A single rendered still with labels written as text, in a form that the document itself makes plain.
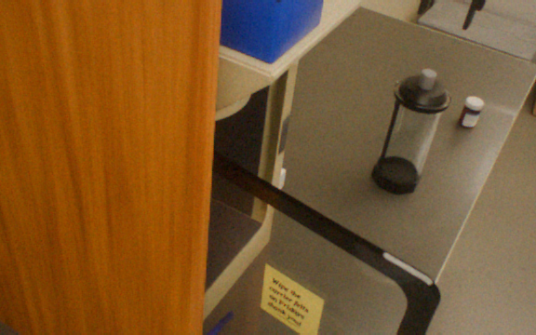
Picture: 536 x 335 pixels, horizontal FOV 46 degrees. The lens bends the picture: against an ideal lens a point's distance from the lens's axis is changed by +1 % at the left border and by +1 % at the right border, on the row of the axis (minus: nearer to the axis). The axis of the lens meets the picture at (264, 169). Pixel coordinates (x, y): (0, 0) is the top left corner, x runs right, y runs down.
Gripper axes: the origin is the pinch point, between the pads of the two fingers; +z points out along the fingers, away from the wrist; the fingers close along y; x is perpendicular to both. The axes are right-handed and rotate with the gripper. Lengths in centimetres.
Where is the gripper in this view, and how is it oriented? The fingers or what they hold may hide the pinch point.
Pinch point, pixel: (448, 5)
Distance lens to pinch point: 116.6
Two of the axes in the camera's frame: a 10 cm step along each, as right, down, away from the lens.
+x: -5.0, 5.3, -6.9
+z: -1.1, 7.5, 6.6
